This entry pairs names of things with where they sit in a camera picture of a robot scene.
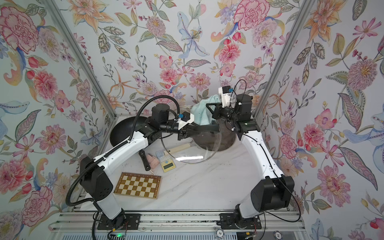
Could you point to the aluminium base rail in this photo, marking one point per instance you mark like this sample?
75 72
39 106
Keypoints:
178 221

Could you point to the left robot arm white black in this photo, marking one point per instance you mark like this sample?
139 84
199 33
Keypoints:
95 173

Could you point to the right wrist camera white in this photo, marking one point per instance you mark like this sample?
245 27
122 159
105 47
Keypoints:
225 95

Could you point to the brown frying pan cream handle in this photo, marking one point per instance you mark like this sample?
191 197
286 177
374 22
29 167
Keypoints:
201 147

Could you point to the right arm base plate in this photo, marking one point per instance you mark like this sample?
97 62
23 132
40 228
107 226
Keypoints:
240 221

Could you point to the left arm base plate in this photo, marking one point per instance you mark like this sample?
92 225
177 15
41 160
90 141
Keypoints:
126 222

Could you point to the light green cleaning cloth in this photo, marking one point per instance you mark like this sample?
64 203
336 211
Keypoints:
202 116

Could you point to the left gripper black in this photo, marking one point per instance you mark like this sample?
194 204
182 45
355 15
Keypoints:
187 130

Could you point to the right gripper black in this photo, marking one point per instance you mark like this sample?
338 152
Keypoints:
218 114

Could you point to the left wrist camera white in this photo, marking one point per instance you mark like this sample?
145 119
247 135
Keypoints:
184 119

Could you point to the wooden chessboard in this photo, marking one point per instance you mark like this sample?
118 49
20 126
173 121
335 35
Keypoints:
138 185

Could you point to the yellow blue calculator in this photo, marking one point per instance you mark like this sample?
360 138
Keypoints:
166 161

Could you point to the pink small object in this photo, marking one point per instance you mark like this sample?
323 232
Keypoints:
153 161

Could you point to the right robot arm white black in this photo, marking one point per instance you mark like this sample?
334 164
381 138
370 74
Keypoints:
274 189

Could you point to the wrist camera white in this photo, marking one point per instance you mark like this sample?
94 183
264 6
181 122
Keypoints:
225 95
184 119

